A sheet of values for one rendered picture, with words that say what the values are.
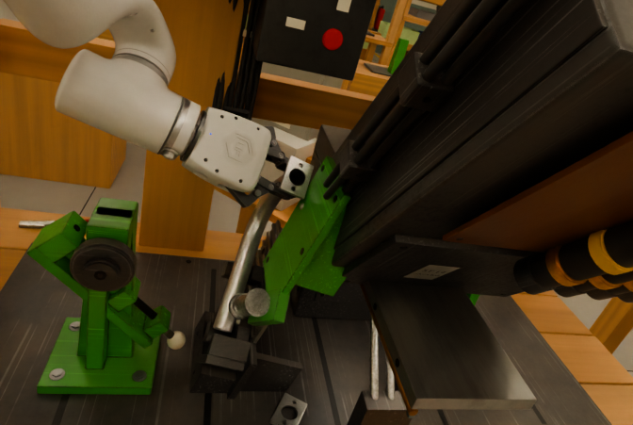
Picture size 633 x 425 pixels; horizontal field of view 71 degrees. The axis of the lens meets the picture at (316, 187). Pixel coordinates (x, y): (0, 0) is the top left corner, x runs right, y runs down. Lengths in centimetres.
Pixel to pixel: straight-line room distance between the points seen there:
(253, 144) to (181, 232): 43
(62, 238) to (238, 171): 23
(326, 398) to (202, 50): 63
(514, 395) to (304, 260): 30
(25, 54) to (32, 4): 54
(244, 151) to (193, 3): 32
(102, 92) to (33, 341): 43
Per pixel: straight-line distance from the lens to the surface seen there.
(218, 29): 84
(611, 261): 49
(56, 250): 64
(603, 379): 122
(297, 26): 74
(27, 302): 90
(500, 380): 62
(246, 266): 73
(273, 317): 61
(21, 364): 81
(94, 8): 49
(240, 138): 62
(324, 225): 56
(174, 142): 59
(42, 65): 101
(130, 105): 58
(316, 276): 63
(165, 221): 100
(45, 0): 47
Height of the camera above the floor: 151
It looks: 26 degrees down
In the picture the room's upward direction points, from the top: 16 degrees clockwise
